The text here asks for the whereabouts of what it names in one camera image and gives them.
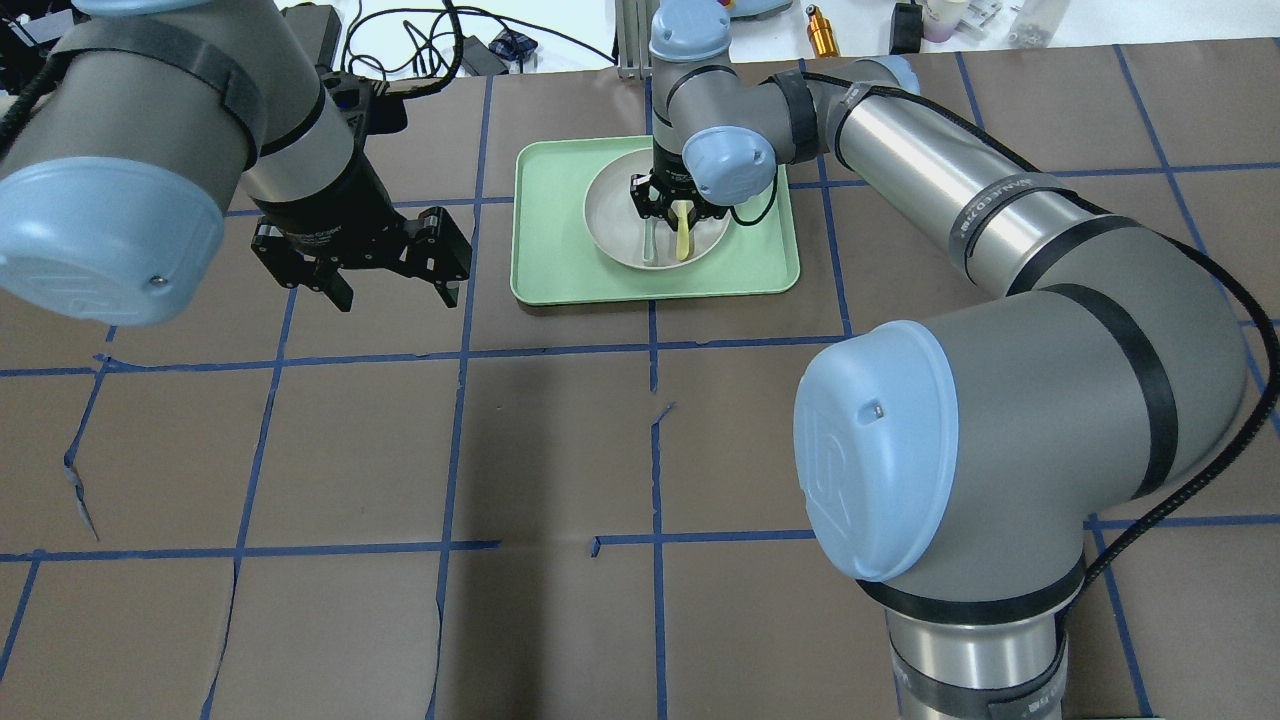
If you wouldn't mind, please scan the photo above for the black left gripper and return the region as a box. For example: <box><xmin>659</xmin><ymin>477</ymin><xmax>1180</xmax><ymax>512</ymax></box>
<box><xmin>250</xmin><ymin>150</ymin><xmax>472</xmax><ymax>313</ymax></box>

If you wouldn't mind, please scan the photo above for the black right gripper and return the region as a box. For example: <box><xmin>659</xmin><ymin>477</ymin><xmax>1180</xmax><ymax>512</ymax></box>
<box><xmin>628</xmin><ymin>169</ymin><xmax>730</xmax><ymax>233</ymax></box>

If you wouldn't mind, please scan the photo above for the yellow plastic fork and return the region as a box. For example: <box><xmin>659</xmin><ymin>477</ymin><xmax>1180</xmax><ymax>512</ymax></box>
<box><xmin>669</xmin><ymin>199</ymin><xmax>694</xmax><ymax>263</ymax></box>

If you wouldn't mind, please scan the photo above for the white round plate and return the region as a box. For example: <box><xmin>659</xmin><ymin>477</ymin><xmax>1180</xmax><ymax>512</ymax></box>
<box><xmin>584</xmin><ymin>149</ymin><xmax>730</xmax><ymax>272</ymax></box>

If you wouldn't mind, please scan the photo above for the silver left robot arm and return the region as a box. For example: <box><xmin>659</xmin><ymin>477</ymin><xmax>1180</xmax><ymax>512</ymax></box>
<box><xmin>1</xmin><ymin>1</ymin><xmax>472</xmax><ymax>325</ymax></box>

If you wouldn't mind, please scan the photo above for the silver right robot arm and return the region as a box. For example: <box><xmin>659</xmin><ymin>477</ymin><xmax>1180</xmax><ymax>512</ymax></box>
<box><xmin>649</xmin><ymin>1</ymin><xmax>1277</xmax><ymax>719</ymax></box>

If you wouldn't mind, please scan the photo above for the pale green plastic spoon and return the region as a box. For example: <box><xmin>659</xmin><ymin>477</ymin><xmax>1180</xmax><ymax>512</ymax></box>
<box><xmin>641</xmin><ymin>217</ymin><xmax>657</xmax><ymax>266</ymax></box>

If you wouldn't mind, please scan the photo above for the green plastic tray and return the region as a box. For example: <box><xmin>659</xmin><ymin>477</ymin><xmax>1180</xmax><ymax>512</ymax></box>
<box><xmin>509</xmin><ymin>135</ymin><xmax>800</xmax><ymax>306</ymax></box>

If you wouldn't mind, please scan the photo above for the gold cylinder bottle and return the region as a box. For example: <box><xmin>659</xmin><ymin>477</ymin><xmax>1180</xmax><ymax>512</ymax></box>
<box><xmin>805</xmin><ymin>5</ymin><xmax>840</xmax><ymax>58</ymax></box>

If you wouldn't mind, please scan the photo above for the aluminium frame post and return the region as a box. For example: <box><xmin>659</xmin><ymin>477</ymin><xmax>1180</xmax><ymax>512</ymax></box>
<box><xmin>613</xmin><ymin>0</ymin><xmax>659</xmax><ymax>81</ymax></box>

